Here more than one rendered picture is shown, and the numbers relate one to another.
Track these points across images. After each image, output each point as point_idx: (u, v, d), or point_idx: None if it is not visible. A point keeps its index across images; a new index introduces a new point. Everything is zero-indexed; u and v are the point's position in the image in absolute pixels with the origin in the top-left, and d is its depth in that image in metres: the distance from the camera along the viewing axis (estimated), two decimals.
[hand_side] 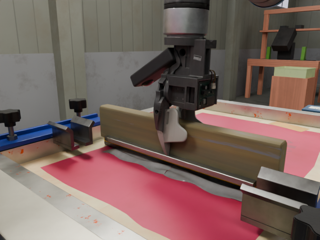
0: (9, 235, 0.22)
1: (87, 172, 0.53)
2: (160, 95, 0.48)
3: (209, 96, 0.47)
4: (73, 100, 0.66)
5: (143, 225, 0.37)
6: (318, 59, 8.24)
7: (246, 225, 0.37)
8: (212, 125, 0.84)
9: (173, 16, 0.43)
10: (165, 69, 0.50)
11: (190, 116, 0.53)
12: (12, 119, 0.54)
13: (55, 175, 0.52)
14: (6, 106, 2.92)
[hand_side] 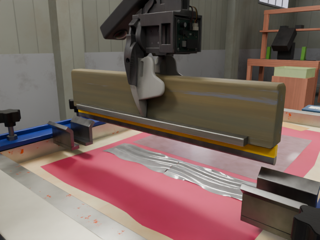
0: (9, 235, 0.22)
1: (87, 171, 0.53)
2: (132, 40, 0.39)
3: (190, 39, 0.39)
4: (73, 100, 0.66)
5: (143, 224, 0.37)
6: (318, 59, 8.24)
7: (246, 224, 0.37)
8: None
9: None
10: (138, 13, 0.42)
11: (170, 71, 0.45)
12: (12, 119, 0.54)
13: (54, 174, 0.51)
14: (6, 106, 2.92)
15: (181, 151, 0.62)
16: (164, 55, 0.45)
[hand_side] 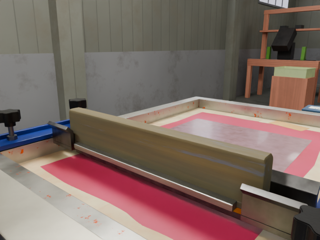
0: (9, 235, 0.22)
1: (87, 171, 0.53)
2: None
3: None
4: (73, 100, 0.66)
5: (143, 224, 0.37)
6: (318, 59, 8.24)
7: (246, 224, 0.37)
8: None
9: None
10: None
11: None
12: (12, 119, 0.54)
13: (54, 174, 0.51)
14: (6, 106, 2.92)
15: None
16: None
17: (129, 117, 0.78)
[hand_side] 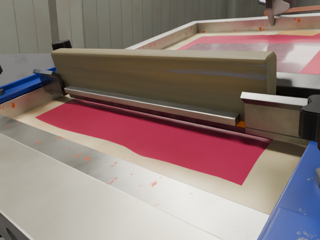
0: None
1: (83, 114, 0.50)
2: None
3: None
4: (55, 43, 0.61)
5: (142, 155, 0.35)
6: None
7: (254, 137, 0.34)
8: None
9: None
10: None
11: None
12: None
13: (49, 122, 0.49)
14: None
15: None
16: None
17: None
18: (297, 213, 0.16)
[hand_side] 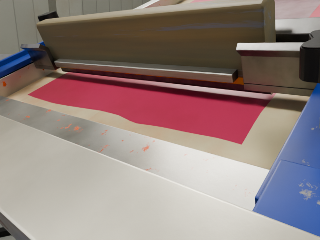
0: None
1: (76, 86, 0.48)
2: None
3: None
4: (42, 15, 0.57)
5: (137, 122, 0.33)
6: None
7: (254, 95, 0.32)
8: None
9: None
10: None
11: None
12: None
13: (42, 98, 0.47)
14: None
15: None
16: None
17: None
18: (300, 164, 0.15)
